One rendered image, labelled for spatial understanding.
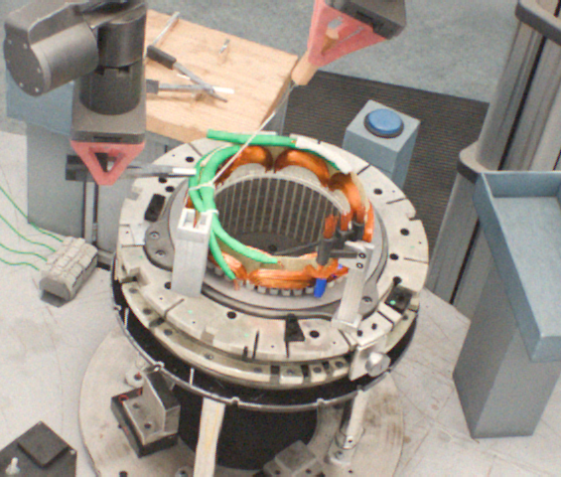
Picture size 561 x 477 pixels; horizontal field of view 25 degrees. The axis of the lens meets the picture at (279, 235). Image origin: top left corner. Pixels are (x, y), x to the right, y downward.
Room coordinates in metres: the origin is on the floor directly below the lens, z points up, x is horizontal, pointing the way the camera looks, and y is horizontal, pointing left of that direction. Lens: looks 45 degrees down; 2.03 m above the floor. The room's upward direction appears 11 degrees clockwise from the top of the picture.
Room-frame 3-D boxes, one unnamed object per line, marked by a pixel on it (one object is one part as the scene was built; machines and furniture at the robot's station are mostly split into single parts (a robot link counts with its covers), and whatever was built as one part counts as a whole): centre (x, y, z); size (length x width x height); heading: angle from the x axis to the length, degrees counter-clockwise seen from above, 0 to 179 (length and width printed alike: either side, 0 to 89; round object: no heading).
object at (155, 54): (1.21, 0.18, 1.09); 0.04 x 0.01 x 0.02; 64
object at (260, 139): (1.01, 0.02, 1.15); 0.15 x 0.04 x 0.02; 84
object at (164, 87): (1.16, 0.14, 1.09); 0.06 x 0.01 x 0.01; 104
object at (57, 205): (1.24, 0.28, 0.92); 0.17 x 0.11 x 0.28; 169
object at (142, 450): (0.89, 0.11, 0.81); 0.08 x 0.05 x 0.02; 36
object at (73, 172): (0.90, 0.19, 1.17); 0.04 x 0.01 x 0.02; 100
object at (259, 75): (1.21, 0.13, 1.05); 0.20 x 0.19 x 0.02; 79
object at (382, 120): (1.23, -0.10, 1.04); 0.04 x 0.04 x 0.01
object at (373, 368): (0.81, -0.12, 1.08); 0.03 x 0.01 x 0.03; 132
